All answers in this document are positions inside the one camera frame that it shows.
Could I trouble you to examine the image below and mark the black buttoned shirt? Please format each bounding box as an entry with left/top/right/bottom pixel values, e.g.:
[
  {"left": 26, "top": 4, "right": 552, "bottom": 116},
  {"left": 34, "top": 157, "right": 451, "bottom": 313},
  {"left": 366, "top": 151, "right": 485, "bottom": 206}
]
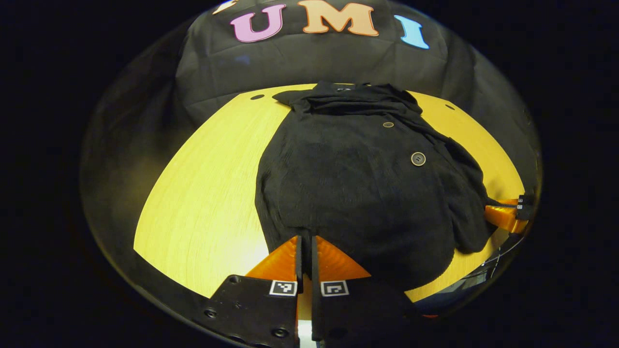
[{"left": 255, "top": 81, "right": 496, "bottom": 293}]

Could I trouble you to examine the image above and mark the black backdrop cloth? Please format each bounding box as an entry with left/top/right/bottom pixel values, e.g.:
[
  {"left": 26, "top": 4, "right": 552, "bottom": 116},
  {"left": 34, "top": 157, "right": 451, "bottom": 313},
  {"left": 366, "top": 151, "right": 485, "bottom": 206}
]
[{"left": 82, "top": 0, "right": 542, "bottom": 203}]

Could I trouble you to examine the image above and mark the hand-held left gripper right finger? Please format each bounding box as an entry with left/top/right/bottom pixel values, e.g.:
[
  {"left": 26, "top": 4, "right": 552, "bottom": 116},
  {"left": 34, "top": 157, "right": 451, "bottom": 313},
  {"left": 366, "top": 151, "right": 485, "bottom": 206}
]
[{"left": 311, "top": 235, "right": 422, "bottom": 345}]

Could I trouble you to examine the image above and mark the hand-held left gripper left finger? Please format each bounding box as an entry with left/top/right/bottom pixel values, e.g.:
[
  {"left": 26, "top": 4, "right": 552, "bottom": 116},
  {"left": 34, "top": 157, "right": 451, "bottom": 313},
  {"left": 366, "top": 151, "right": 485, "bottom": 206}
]
[{"left": 193, "top": 235, "right": 304, "bottom": 348}]

